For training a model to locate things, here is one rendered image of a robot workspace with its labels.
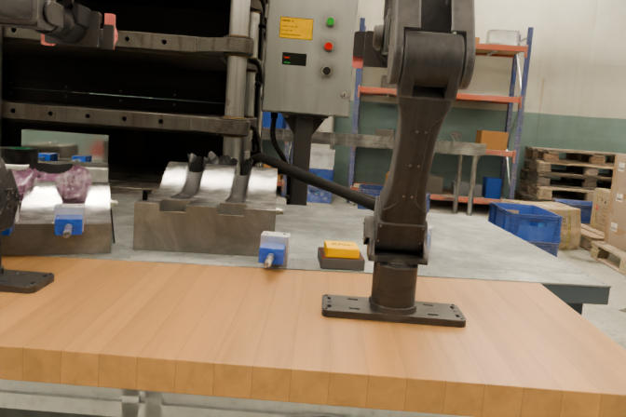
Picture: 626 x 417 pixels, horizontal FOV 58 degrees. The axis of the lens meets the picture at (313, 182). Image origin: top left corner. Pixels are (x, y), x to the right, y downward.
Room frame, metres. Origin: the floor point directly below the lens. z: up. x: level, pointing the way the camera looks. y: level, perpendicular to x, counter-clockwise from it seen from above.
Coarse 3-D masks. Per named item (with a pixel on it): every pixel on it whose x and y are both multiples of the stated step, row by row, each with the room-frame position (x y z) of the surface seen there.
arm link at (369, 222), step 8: (368, 216) 0.80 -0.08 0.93; (368, 224) 0.79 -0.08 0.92; (368, 232) 0.78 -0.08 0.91; (368, 240) 0.79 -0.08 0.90; (424, 240) 0.78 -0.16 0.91; (368, 248) 0.78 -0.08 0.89; (424, 248) 0.77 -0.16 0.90; (368, 256) 0.77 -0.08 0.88; (376, 256) 0.76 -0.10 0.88; (384, 256) 0.76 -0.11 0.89; (392, 256) 0.77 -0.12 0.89; (400, 256) 0.77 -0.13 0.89; (408, 256) 0.77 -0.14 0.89; (416, 256) 0.78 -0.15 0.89; (424, 256) 0.76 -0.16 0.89; (424, 264) 0.76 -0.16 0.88
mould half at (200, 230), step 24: (168, 168) 1.31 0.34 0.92; (216, 168) 1.33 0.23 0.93; (264, 168) 1.36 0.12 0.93; (168, 192) 1.21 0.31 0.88; (216, 192) 1.24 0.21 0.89; (264, 192) 1.26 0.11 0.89; (144, 216) 1.02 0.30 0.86; (168, 216) 1.02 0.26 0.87; (192, 216) 1.03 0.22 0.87; (216, 216) 1.03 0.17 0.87; (240, 216) 1.03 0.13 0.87; (264, 216) 1.04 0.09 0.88; (144, 240) 1.02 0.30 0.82; (168, 240) 1.02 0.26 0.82; (192, 240) 1.03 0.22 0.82; (216, 240) 1.03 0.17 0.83; (240, 240) 1.03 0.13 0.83
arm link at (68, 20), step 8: (56, 0) 1.01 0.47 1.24; (64, 8) 1.01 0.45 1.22; (64, 16) 0.99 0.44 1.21; (72, 16) 1.02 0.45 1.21; (64, 24) 0.99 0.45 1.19; (72, 24) 1.02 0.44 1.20; (40, 32) 0.98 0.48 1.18; (48, 32) 0.98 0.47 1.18; (56, 32) 0.98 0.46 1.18; (64, 32) 1.01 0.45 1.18
